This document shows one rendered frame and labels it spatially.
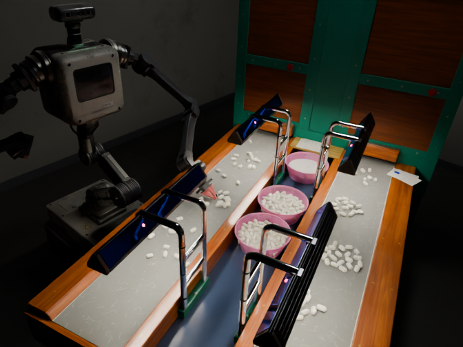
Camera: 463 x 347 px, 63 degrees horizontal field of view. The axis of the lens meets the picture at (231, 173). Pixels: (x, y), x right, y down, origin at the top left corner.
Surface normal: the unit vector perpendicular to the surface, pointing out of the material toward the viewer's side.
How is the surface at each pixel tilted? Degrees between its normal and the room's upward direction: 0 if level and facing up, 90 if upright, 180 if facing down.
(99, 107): 90
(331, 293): 0
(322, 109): 90
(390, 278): 0
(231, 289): 0
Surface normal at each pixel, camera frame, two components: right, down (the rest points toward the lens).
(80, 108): 0.77, 0.37
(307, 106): -0.44, 0.47
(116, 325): 0.04, -0.84
